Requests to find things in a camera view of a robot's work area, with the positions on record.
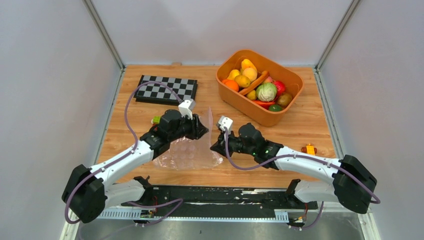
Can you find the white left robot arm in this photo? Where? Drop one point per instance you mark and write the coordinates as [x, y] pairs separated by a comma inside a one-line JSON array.
[[90, 190]]

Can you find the black white checkerboard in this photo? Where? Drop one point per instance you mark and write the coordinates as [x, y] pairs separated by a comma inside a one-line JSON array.
[[168, 92]]

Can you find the orange plastic basket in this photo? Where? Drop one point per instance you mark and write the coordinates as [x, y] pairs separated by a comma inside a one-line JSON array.
[[294, 85]]

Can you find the clear zip top bag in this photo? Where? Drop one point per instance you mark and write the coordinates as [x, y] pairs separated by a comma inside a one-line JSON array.
[[187, 154]]

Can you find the red toy apple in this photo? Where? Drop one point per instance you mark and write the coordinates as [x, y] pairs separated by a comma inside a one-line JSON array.
[[280, 87]]

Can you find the orange toy fruit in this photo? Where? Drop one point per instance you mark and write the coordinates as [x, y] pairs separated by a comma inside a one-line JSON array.
[[232, 84]]

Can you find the pink toy peach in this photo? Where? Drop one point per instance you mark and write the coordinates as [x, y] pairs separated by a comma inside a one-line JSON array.
[[268, 80]]

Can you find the small yellow toy fruit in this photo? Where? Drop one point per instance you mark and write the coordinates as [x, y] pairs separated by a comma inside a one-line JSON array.
[[251, 95]]

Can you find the red toy chili pepper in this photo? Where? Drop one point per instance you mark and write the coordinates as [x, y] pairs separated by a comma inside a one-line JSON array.
[[264, 104]]

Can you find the red green brick car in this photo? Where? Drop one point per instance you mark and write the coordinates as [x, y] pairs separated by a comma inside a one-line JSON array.
[[155, 120]]

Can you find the orange toy sausage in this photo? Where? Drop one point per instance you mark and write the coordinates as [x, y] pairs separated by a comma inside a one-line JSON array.
[[264, 75]]

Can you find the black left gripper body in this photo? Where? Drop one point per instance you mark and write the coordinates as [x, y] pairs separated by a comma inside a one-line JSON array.
[[188, 128]]

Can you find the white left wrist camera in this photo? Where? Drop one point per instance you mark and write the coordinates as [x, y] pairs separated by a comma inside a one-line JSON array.
[[185, 108]]

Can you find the yellow brick toy car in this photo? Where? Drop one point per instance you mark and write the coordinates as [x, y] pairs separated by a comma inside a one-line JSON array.
[[309, 149]]

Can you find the green toy lime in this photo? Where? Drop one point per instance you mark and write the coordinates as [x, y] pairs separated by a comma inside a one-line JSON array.
[[275, 108]]

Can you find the green toy cabbage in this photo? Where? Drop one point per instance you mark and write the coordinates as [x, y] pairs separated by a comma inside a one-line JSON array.
[[266, 92]]

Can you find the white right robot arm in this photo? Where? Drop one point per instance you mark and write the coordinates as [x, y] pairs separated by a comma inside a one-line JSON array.
[[340, 180]]

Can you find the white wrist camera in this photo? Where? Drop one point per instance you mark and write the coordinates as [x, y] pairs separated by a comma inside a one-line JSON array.
[[225, 124], [185, 108]]

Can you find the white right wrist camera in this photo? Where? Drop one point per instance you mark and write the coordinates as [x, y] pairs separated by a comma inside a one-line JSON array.
[[225, 124]]

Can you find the brown toy potato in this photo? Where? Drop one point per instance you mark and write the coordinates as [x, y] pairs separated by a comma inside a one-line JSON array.
[[284, 100]]

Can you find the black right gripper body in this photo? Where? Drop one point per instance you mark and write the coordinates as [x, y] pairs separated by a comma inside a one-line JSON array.
[[236, 145]]

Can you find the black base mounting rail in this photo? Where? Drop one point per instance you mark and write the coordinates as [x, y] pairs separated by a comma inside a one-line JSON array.
[[222, 202]]

